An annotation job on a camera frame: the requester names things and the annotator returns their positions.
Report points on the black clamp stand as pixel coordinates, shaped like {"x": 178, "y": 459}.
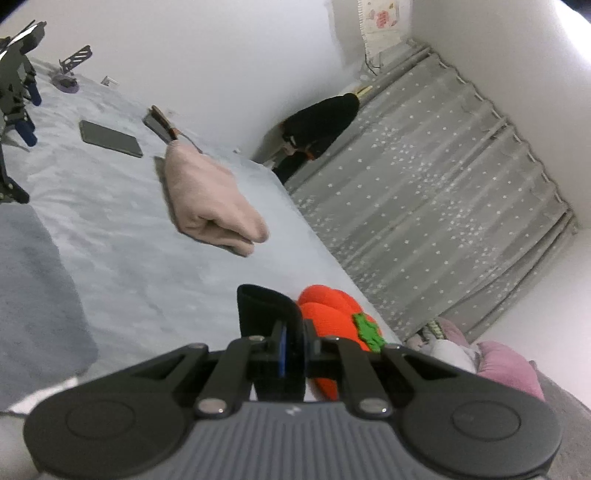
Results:
{"x": 14, "y": 92}

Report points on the purple round dish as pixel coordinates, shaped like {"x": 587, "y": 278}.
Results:
{"x": 64, "y": 84}

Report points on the purple pillow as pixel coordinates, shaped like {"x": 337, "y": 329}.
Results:
{"x": 508, "y": 369}

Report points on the black and cream shirt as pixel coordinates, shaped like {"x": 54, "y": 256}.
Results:
{"x": 263, "y": 309}

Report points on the large orange pumpkin pillow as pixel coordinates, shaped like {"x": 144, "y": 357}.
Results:
{"x": 332, "y": 314}

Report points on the grey star curtain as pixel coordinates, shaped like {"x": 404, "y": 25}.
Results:
{"x": 438, "y": 184}

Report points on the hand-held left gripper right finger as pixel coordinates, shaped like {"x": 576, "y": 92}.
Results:
{"x": 307, "y": 355}

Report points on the covered air conditioner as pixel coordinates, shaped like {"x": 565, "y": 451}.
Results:
{"x": 381, "y": 23}

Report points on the black hanging jacket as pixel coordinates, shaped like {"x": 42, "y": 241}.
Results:
{"x": 318, "y": 124}

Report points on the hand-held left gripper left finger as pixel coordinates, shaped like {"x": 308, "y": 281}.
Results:
{"x": 282, "y": 350}

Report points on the black phone stand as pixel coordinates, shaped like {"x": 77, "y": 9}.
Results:
{"x": 74, "y": 60}

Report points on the folded quilt pile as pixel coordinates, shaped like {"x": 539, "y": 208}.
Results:
{"x": 448, "y": 350}

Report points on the brown wallet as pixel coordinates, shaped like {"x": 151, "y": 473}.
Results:
{"x": 159, "y": 123}

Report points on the pink folded cloth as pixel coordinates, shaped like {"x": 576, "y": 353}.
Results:
{"x": 207, "y": 198}

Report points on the grey quilted blanket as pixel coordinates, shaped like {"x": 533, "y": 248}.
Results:
{"x": 568, "y": 429}

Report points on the dark tablet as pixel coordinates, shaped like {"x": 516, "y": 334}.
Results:
{"x": 111, "y": 138}

